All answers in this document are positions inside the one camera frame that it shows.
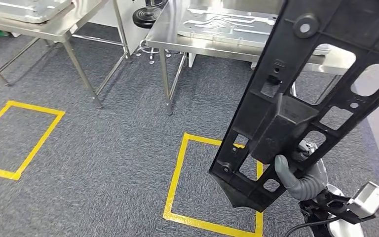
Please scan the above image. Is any flat grey metal plate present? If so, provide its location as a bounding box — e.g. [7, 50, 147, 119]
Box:
[0, 0, 75, 25]

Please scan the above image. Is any black camera cable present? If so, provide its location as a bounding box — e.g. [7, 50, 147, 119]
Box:
[284, 217, 341, 237]

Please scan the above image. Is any black plastic plate frame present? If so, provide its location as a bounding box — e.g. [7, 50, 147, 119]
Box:
[208, 0, 379, 214]

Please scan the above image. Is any embossed grey metal plate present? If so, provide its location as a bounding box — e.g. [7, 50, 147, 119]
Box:
[177, 5, 331, 55]

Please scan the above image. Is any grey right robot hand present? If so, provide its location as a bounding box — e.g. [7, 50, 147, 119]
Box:
[273, 139, 330, 202]

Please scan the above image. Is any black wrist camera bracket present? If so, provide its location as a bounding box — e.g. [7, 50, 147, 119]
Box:
[299, 189, 374, 227]

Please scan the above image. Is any stainless steel workbench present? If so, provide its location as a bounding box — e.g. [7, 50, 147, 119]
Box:
[145, 0, 357, 116]

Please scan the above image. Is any stainless steel table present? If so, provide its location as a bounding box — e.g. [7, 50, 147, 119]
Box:
[0, 0, 133, 110]

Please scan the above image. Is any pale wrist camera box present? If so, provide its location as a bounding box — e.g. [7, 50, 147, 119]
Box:
[347, 181, 379, 219]

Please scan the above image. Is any black round stool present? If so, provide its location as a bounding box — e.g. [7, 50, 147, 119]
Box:
[132, 0, 181, 65]

